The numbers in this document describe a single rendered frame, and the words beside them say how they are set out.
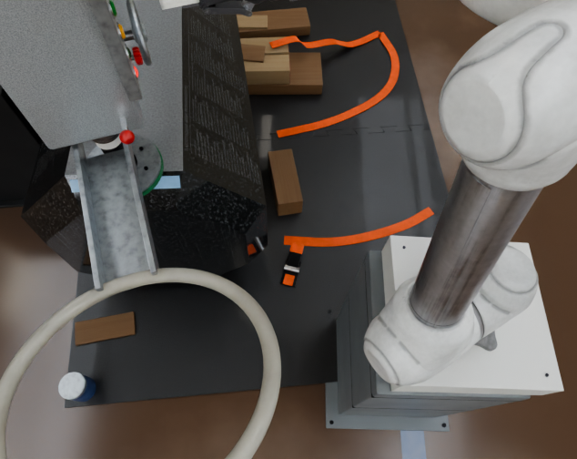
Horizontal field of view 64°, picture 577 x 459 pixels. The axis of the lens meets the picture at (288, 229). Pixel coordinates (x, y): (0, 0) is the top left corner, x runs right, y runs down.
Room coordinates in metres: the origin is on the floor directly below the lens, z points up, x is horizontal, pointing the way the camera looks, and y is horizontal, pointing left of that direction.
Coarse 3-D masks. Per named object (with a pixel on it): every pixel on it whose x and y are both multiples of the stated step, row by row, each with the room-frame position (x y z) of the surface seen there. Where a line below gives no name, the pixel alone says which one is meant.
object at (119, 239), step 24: (96, 168) 0.57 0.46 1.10; (120, 168) 0.57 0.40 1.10; (96, 192) 0.50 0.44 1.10; (120, 192) 0.51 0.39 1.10; (96, 216) 0.44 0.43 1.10; (120, 216) 0.45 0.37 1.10; (144, 216) 0.43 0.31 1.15; (96, 240) 0.38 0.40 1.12; (120, 240) 0.39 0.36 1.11; (144, 240) 0.37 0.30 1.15; (96, 264) 0.31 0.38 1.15; (120, 264) 0.33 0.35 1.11; (144, 264) 0.34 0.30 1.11; (96, 288) 0.26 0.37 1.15
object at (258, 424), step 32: (128, 288) 0.28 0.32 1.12; (224, 288) 0.27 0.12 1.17; (64, 320) 0.20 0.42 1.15; (256, 320) 0.21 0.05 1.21; (32, 352) 0.13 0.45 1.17; (0, 384) 0.07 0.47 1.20; (0, 416) 0.02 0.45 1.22; (256, 416) 0.04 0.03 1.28; (0, 448) -0.02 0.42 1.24; (256, 448) 0.00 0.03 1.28
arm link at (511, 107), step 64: (576, 0) 0.39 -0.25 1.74; (512, 64) 0.31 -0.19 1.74; (576, 64) 0.31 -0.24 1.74; (448, 128) 0.30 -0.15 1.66; (512, 128) 0.27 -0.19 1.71; (576, 128) 0.27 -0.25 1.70; (512, 192) 0.28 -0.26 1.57; (448, 256) 0.26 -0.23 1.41; (384, 320) 0.24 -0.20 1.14; (448, 320) 0.22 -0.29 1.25
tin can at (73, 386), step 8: (64, 376) 0.21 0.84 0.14; (72, 376) 0.21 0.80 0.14; (80, 376) 0.21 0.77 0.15; (64, 384) 0.18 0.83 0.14; (72, 384) 0.18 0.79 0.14; (80, 384) 0.18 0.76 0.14; (88, 384) 0.19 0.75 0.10; (64, 392) 0.15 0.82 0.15; (72, 392) 0.15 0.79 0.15; (80, 392) 0.15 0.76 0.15; (88, 392) 0.16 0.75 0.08; (80, 400) 0.13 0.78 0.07
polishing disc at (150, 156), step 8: (136, 136) 0.81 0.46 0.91; (136, 144) 0.78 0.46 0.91; (144, 144) 0.78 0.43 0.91; (152, 144) 0.78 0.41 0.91; (96, 152) 0.74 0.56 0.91; (136, 152) 0.75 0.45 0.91; (144, 152) 0.75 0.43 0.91; (152, 152) 0.75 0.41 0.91; (136, 160) 0.72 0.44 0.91; (144, 160) 0.72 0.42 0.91; (152, 160) 0.72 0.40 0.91; (160, 160) 0.73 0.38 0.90; (152, 168) 0.70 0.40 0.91; (160, 168) 0.71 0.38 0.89; (144, 176) 0.67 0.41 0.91; (152, 176) 0.67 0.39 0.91; (160, 176) 0.69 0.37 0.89; (144, 184) 0.64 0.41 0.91; (152, 184) 0.65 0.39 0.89; (144, 192) 0.63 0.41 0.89
